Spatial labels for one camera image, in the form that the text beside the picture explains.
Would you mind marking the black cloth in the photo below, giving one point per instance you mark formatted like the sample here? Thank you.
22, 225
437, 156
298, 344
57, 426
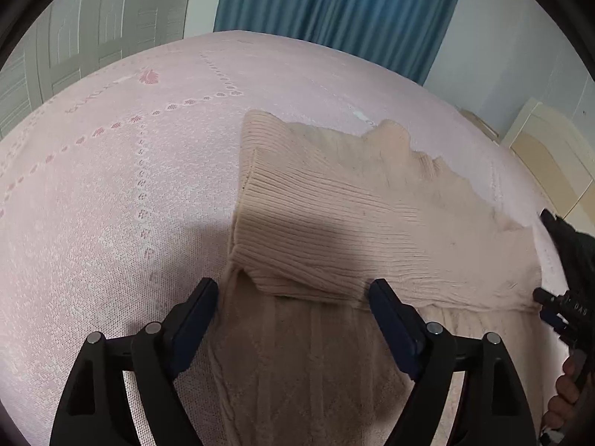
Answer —
574, 251

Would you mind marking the blue curtain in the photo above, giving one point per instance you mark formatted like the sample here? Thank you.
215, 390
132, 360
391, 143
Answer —
344, 9

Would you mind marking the white wardrobe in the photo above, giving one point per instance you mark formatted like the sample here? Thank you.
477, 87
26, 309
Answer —
93, 32

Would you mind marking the person's right hand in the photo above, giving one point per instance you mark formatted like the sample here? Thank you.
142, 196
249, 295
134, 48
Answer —
565, 395

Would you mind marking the beige knit sweater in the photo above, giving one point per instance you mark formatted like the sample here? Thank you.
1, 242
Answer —
325, 223

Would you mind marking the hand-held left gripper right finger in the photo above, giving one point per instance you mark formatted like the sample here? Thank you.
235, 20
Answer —
395, 325

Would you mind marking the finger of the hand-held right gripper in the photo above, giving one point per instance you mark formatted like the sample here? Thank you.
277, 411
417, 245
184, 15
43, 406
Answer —
553, 321
546, 298

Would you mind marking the brown box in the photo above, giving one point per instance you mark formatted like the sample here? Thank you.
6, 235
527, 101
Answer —
479, 123

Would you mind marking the pink patterned bedspread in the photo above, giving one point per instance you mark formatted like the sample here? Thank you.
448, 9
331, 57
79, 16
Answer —
116, 195

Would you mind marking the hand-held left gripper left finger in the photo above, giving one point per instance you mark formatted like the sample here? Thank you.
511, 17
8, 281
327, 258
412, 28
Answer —
193, 320

